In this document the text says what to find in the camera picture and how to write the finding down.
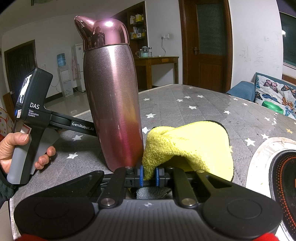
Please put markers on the green plastic container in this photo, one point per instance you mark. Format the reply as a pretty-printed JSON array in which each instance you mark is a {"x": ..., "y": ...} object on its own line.
[{"x": 272, "y": 106}]

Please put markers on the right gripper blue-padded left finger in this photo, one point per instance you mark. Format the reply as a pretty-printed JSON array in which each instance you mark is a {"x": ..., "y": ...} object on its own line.
[{"x": 134, "y": 177}]

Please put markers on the yellow microfiber cloth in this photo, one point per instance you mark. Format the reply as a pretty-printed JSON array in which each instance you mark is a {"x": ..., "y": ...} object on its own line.
[{"x": 202, "y": 145}]

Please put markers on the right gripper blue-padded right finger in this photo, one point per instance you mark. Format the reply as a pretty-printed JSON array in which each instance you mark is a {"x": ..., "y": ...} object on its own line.
[{"x": 162, "y": 177}]

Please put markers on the butterfly-patterned pillow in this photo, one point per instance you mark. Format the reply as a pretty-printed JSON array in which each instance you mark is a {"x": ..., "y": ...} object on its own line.
[{"x": 278, "y": 91}]

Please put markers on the brown wooden door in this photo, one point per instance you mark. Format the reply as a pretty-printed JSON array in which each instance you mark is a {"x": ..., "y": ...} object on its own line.
[{"x": 206, "y": 44}]

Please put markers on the grey star-patterned mattress cover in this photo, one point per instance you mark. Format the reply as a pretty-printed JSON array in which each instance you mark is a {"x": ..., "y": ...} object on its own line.
[{"x": 171, "y": 105}]

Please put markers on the white refrigerator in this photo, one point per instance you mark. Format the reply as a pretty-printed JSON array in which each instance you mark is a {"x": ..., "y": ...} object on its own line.
[{"x": 77, "y": 66}]

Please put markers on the dark green window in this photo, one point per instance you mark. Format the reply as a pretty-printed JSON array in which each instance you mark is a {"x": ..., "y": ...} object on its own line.
[{"x": 288, "y": 24}]

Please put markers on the pink metallic thermos bottle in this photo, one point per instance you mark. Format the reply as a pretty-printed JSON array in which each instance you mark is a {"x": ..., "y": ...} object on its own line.
[{"x": 111, "y": 85}]

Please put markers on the white wall socket with cable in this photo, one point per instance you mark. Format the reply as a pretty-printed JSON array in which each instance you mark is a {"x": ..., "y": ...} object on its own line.
[{"x": 163, "y": 37}]

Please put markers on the brown wooden side table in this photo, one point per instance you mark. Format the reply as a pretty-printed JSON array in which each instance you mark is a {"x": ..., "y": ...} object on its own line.
[{"x": 147, "y": 67}]

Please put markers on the person's left hand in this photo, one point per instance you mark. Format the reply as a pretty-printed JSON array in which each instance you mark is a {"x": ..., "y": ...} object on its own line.
[{"x": 12, "y": 140}]

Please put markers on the dark wooden shelf unit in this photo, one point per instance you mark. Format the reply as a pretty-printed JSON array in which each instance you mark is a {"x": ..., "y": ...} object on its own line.
[{"x": 134, "y": 18}]

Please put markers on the white water dispenser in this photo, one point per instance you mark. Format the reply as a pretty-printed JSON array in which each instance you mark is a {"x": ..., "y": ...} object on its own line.
[{"x": 64, "y": 76}]

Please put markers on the light green electric kettle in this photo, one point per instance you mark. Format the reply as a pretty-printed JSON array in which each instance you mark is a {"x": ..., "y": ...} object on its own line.
[{"x": 143, "y": 52}]

